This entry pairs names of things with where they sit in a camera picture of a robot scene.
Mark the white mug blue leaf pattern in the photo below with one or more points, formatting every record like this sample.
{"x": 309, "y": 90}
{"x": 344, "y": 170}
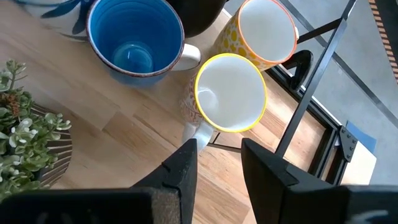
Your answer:
{"x": 56, "y": 15}

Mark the white mug orange fern pattern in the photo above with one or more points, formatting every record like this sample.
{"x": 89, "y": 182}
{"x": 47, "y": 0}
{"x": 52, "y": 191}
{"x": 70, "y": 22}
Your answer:
{"x": 230, "y": 93}

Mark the black hazard striped block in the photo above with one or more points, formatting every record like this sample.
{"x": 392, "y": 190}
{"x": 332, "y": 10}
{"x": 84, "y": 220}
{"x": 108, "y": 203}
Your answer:
{"x": 390, "y": 25}

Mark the black frame bracket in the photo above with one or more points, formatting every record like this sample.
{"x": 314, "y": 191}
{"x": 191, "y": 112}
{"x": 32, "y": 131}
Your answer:
{"x": 303, "y": 62}

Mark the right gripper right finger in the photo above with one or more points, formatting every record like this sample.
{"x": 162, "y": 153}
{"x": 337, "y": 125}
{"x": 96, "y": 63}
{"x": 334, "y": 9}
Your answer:
{"x": 311, "y": 205}

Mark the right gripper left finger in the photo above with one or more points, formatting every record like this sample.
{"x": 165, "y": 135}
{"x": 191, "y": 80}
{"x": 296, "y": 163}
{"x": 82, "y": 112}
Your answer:
{"x": 93, "y": 207}

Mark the yellow dotted mug orange rim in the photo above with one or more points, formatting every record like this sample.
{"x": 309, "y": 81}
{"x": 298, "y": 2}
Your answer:
{"x": 267, "y": 31}

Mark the black aluminium table frame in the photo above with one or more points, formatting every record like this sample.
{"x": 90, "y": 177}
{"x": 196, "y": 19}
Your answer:
{"x": 348, "y": 143}

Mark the blue floor mat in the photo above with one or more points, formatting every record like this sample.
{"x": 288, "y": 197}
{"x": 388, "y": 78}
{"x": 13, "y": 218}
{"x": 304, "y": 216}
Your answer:
{"x": 363, "y": 140}

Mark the artificial plant in striped pot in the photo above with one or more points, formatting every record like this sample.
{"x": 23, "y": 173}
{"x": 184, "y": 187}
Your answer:
{"x": 25, "y": 140}

